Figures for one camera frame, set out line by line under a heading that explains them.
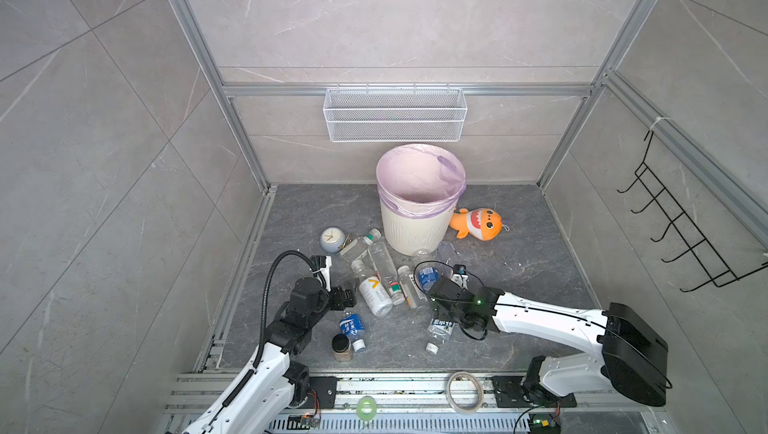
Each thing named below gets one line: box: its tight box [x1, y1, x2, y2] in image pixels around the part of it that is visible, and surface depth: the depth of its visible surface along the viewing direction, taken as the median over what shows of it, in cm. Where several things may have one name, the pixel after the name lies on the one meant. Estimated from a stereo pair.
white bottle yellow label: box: [359, 276, 393, 317], surface depth 86 cm
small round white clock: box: [320, 226, 345, 253], surface depth 100 cm
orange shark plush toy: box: [449, 207, 503, 241], surface depth 101 cm
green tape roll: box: [356, 395, 377, 422], surface depth 73 cm
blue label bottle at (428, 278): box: [418, 267, 440, 292], surface depth 91 cm
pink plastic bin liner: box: [376, 143, 467, 219], surface depth 94 cm
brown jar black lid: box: [332, 333, 352, 362], surface depth 74 cm
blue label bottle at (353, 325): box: [339, 311, 366, 353], surface depth 80 cm
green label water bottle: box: [426, 317, 455, 355], surface depth 81 cm
